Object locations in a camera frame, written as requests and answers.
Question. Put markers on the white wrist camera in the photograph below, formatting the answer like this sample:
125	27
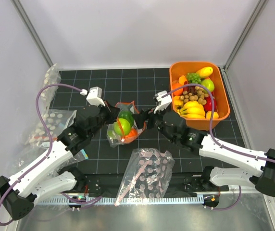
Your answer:
163	100
94	97

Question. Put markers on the orange tangerine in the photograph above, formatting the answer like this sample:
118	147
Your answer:
178	89

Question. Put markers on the clear bag white dots upright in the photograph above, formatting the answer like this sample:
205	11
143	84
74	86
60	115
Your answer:
52	76

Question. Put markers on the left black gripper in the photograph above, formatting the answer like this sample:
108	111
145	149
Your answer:
111	111

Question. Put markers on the green grapes bunch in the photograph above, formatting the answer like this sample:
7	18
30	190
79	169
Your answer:
193	78

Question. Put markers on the yellow mango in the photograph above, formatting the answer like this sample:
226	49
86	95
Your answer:
205	72

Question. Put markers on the clear bag white dots flat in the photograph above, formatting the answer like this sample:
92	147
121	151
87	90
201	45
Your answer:
56	121

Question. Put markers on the red pomegranate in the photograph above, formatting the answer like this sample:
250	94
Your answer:
209	104

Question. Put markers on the clear bag orange zipper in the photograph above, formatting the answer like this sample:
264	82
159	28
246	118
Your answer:
129	107

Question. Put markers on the black grid mat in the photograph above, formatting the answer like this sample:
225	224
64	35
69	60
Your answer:
131	85

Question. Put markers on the aluminium cable rail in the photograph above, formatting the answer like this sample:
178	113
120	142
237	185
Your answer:
61	200

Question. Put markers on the brown longan cluster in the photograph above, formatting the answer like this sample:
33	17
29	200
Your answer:
194	94

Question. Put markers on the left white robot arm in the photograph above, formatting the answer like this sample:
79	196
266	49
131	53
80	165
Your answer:
20	192

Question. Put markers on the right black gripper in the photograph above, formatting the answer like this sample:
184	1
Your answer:
143	115

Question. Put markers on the white cauliflower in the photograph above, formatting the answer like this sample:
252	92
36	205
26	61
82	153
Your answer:
111	134

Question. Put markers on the orange pumpkin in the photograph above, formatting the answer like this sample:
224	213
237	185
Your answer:
131	136

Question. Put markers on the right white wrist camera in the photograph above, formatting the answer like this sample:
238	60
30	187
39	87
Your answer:
163	100

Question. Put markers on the green apple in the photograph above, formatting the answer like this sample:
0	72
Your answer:
208	83
122	127

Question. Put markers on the small orange persimmon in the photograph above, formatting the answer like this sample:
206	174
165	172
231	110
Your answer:
183	80

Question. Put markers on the yellow lemon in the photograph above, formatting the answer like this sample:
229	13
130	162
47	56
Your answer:
209	114

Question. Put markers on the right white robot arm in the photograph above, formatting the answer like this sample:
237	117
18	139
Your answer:
250	168

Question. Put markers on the green bell pepper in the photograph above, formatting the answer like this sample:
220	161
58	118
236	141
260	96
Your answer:
127	115

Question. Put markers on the clear bag pink dots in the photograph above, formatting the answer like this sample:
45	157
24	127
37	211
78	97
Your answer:
147	176

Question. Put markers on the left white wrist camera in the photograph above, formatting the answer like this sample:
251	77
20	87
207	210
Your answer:
94	97

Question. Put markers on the orange plastic basket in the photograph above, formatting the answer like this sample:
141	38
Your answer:
222	105

